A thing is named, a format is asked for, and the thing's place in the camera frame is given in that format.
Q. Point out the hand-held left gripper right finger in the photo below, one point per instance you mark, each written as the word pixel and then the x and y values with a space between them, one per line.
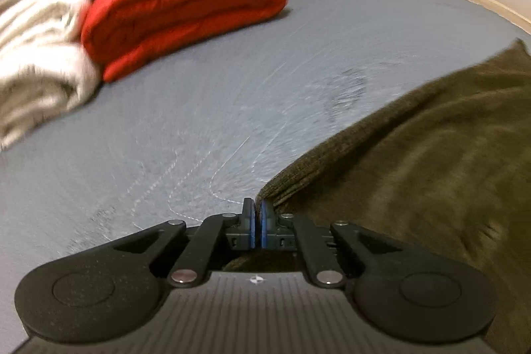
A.
pixel 264 222

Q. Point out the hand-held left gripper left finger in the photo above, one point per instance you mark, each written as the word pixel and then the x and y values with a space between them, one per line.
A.
pixel 249 222

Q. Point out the red folded quilt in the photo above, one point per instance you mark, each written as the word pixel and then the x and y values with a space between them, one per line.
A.
pixel 178 5

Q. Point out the white folded blanket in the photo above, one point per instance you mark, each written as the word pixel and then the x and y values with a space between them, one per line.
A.
pixel 37 63

